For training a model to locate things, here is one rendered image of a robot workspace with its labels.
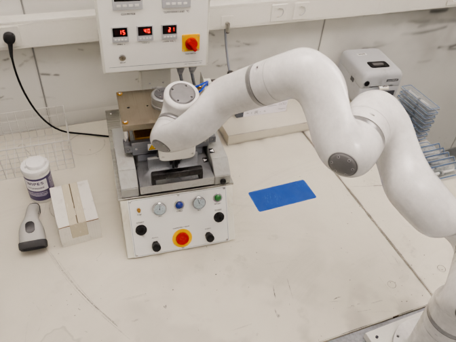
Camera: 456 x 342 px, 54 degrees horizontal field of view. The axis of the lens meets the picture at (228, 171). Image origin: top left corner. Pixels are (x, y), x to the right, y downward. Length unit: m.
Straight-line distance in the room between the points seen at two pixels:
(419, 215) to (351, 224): 0.68
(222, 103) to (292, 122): 0.97
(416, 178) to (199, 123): 0.45
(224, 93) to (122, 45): 0.54
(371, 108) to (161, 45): 0.76
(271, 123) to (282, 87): 1.02
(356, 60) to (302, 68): 1.27
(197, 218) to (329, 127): 0.68
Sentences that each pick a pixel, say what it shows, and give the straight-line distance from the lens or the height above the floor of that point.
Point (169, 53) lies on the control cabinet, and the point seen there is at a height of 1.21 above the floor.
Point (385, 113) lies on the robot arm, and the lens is 0.89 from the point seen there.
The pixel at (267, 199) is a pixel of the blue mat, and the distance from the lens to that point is 1.60.
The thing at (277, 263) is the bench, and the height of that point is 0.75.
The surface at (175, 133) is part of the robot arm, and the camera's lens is 1.00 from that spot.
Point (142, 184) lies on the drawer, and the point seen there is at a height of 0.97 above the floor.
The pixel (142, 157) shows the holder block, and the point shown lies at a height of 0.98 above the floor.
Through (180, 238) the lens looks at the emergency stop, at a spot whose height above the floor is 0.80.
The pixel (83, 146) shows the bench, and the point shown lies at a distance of 1.83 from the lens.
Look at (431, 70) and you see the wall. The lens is 2.72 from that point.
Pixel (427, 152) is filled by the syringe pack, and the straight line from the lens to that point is 1.95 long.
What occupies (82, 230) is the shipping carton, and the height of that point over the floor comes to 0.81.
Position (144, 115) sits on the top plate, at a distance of 1.34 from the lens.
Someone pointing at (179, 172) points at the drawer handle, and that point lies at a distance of 1.29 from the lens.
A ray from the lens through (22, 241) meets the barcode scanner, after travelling 1.46.
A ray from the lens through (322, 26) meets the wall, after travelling 2.13.
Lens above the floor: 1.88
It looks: 42 degrees down
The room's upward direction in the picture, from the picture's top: 5 degrees clockwise
